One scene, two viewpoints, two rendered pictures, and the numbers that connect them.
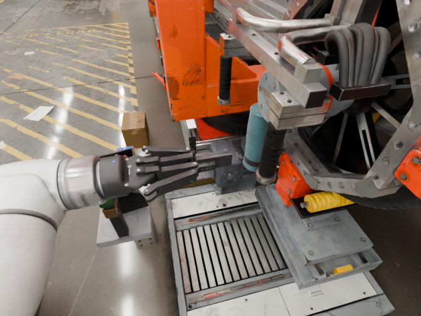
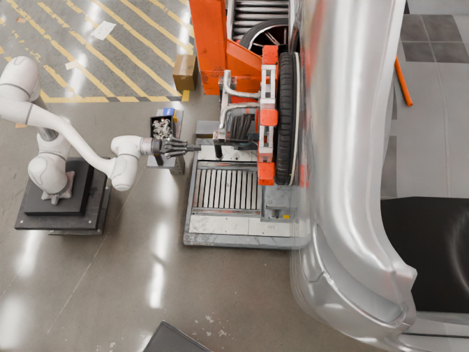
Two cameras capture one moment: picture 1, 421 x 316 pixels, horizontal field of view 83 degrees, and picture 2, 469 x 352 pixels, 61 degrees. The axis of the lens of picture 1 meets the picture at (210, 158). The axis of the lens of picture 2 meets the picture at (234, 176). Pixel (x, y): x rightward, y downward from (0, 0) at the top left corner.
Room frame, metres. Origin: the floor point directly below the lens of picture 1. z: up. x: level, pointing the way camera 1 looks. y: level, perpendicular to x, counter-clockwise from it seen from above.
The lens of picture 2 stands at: (-0.62, -0.57, 2.50)
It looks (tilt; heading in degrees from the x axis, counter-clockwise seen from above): 61 degrees down; 21
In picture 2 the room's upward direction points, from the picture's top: 5 degrees counter-clockwise
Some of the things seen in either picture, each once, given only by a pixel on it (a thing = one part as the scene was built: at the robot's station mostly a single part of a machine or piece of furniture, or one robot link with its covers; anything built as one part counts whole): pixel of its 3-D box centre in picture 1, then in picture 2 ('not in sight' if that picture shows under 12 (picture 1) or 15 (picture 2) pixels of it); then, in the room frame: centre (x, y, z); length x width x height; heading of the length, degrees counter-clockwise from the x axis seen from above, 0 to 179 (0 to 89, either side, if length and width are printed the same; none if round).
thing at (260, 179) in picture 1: (270, 152); (218, 149); (0.36, -0.12, 0.83); 0.04 x 0.04 x 0.16
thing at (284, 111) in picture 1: (297, 107); (222, 137); (0.36, -0.15, 0.93); 0.09 x 0.05 x 0.05; 103
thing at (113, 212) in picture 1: (111, 208); not in sight; (0.38, 0.28, 0.59); 0.04 x 0.04 x 0.04; 13
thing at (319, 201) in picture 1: (341, 196); not in sight; (0.48, -0.44, 0.51); 0.29 x 0.06 x 0.06; 103
